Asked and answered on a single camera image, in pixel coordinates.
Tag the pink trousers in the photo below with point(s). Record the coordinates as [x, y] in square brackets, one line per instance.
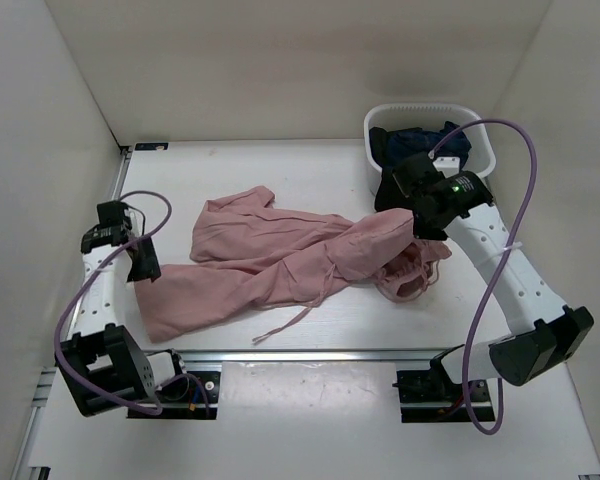
[247, 254]

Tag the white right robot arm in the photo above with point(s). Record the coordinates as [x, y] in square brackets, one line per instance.
[543, 330]

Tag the dark blue garment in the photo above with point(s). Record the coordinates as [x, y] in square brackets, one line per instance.
[408, 142]

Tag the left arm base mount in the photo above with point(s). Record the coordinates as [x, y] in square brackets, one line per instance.
[187, 391]

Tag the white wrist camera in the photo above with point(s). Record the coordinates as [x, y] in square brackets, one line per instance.
[447, 165]
[138, 222]

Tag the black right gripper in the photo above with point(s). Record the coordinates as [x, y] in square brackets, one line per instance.
[427, 233]

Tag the blue corner label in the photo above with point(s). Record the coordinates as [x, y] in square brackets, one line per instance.
[151, 146]

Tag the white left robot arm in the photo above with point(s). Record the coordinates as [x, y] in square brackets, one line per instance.
[101, 363]

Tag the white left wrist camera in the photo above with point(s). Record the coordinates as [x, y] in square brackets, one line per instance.
[138, 222]

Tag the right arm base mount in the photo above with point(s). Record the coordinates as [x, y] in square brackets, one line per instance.
[424, 399]

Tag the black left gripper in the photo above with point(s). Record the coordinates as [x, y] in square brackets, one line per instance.
[149, 267]

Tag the black garment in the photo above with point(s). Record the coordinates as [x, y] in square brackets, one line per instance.
[388, 195]

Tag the white plastic basket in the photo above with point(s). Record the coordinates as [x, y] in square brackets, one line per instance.
[430, 117]

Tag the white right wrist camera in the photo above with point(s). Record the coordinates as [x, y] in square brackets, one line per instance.
[447, 165]

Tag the left aluminium rail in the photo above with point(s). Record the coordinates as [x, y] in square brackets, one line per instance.
[111, 193]

